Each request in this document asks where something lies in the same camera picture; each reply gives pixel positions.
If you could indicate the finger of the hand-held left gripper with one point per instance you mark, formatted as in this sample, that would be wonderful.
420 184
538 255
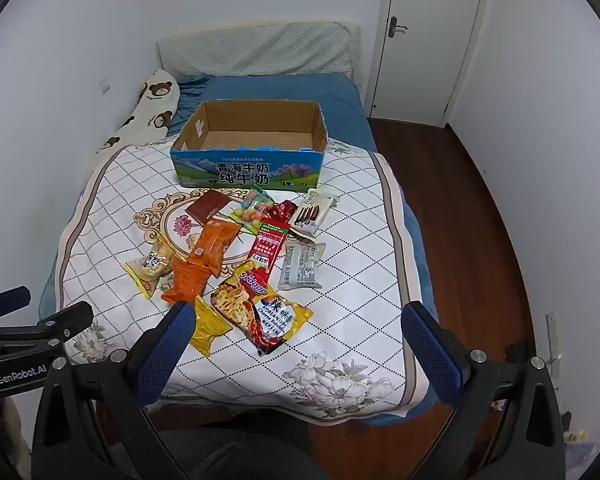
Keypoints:
67 320
7 300

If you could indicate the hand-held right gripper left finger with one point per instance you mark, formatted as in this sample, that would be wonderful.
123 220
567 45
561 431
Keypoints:
165 345

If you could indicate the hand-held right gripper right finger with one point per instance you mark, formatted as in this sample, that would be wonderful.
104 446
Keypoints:
427 345

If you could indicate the plain yellow snack packet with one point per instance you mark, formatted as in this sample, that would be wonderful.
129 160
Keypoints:
205 330

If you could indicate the orange snack packet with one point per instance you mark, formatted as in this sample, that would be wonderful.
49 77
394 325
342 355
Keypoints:
187 280
212 245

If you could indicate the yellow cracker packet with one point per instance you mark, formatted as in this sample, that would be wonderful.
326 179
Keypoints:
150 267

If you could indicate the instant noodle packet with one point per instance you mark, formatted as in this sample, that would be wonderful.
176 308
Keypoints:
260 310

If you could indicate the long red sausage packet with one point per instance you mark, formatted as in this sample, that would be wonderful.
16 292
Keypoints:
267 242

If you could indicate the brown snack packet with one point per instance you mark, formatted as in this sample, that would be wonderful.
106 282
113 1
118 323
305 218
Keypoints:
207 206

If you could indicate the grey white snack packet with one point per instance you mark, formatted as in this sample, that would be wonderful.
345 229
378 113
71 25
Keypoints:
300 265

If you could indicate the colourful candy bag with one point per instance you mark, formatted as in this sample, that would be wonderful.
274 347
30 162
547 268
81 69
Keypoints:
255 210

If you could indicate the cream snack packet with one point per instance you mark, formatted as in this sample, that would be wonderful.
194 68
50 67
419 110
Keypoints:
302 235

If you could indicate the white chocolate stick packet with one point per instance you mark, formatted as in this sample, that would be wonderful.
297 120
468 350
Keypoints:
314 207

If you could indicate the small red snack packet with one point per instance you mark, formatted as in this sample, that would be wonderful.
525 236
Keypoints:
283 210

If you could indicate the printed cardboard box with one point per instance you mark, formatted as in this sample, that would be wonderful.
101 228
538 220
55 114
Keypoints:
245 172

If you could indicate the bear print pillow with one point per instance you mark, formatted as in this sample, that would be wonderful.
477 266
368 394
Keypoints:
152 110

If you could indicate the blue bed sheet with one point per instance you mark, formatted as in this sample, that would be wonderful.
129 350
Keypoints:
280 87

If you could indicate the white door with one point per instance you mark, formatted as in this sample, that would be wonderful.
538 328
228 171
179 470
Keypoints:
425 60

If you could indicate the grey textured pillow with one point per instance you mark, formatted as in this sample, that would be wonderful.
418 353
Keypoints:
255 47

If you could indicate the wall socket with plug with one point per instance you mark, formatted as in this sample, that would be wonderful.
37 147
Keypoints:
552 332

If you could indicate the white wall socket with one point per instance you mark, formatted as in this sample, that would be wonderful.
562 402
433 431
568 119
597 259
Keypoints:
106 86

